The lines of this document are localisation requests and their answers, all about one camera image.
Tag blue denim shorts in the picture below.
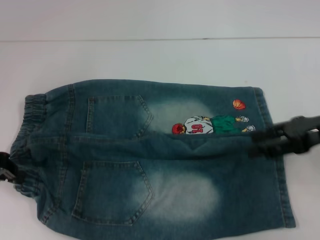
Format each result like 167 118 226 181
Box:
8 78 297 240

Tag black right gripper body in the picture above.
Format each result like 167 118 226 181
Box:
272 114 320 155

